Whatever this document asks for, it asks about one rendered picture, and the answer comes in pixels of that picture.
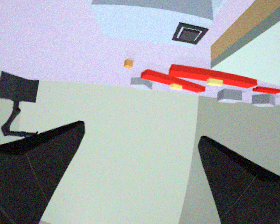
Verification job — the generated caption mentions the red long rectangular bar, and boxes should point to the red long rectangular bar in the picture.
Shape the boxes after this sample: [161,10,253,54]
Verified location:
[140,69,206,93]
[169,64,257,88]

